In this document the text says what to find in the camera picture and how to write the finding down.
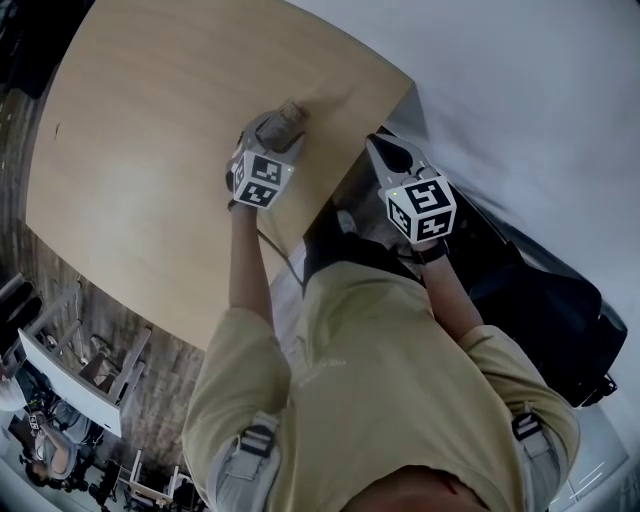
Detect person's left forearm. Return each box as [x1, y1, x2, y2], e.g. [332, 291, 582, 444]
[227, 202, 274, 326]

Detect large black case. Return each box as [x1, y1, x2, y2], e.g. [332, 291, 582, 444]
[467, 197, 630, 410]

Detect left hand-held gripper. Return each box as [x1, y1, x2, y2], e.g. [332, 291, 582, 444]
[227, 110, 307, 211]

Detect grey harness strap with buckle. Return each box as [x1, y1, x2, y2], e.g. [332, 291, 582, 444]
[207, 410, 281, 512]
[509, 410, 569, 512]

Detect black wristband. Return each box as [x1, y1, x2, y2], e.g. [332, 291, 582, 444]
[412, 239, 449, 266]

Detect black cable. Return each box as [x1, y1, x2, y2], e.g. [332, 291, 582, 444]
[254, 227, 309, 301]

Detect curved white desk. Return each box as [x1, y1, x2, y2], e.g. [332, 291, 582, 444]
[17, 279, 154, 439]

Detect person's white shoe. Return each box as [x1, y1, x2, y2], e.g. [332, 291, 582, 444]
[335, 208, 359, 236]

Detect small white desk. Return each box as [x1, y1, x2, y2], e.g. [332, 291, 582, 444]
[117, 447, 201, 512]

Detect person's dark trousers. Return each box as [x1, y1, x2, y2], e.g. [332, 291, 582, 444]
[303, 197, 426, 289]

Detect person's right forearm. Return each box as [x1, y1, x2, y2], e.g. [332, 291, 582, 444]
[418, 247, 486, 341]

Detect person's beige t-shirt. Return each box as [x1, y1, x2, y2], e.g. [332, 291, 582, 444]
[182, 262, 581, 512]

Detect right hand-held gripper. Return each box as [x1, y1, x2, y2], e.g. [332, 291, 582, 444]
[364, 132, 458, 247]

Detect light wooden table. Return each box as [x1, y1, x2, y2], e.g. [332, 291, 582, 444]
[24, 0, 429, 352]

